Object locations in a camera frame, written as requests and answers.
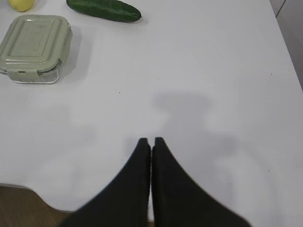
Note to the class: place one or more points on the yellow lemon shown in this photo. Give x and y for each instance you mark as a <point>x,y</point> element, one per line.
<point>21,5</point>

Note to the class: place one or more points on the green lidded glass container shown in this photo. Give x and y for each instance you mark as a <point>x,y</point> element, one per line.
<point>35,49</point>

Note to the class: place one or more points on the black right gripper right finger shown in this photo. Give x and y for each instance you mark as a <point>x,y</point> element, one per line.
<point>178,201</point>

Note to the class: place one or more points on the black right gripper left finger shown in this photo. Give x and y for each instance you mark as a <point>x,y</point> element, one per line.
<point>124,202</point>

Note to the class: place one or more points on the dark green cucumber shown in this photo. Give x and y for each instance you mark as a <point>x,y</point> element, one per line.
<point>114,10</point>

